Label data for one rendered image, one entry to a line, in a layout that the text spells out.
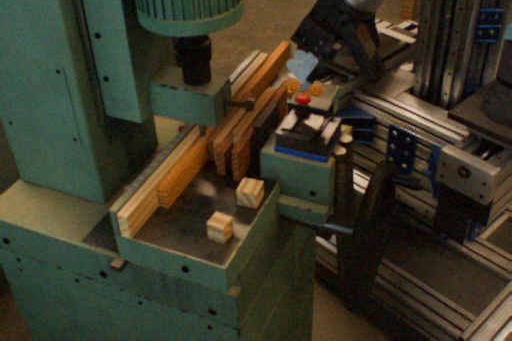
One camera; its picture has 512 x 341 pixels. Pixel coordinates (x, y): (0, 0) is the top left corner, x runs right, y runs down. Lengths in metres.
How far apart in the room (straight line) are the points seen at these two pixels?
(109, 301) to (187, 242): 0.31
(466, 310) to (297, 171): 0.91
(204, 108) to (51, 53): 0.28
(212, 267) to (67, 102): 0.40
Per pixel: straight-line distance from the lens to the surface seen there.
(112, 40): 1.08
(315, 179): 1.11
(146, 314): 1.26
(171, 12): 0.97
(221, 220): 1.02
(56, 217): 1.30
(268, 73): 1.42
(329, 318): 2.07
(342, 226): 1.17
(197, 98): 1.09
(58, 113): 1.20
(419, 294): 1.87
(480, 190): 1.47
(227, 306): 1.11
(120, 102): 1.15
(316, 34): 1.04
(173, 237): 1.05
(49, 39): 1.11
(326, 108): 1.14
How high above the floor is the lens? 1.63
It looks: 37 degrees down
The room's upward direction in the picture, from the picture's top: 2 degrees counter-clockwise
